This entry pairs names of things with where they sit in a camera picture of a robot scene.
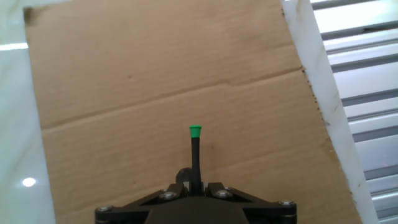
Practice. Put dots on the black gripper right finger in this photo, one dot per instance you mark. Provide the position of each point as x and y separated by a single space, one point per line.
258 202

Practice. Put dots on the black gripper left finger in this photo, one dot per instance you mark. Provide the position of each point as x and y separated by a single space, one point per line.
140 202

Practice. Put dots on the black screwdriver green cap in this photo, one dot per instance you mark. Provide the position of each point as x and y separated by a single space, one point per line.
196 161

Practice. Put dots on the black round dot mark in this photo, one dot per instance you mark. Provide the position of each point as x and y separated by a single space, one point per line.
183 175

